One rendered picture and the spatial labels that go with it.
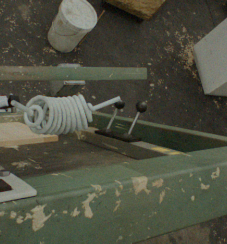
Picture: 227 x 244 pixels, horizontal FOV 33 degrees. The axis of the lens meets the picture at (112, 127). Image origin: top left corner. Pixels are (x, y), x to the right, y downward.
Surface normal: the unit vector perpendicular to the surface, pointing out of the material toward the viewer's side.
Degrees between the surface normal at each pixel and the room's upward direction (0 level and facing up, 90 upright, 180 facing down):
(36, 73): 31
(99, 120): 90
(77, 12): 0
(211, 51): 90
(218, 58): 90
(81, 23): 0
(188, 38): 0
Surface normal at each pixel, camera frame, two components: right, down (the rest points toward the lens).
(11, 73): 0.55, 0.14
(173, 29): 0.48, -0.39
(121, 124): -0.84, 0.07
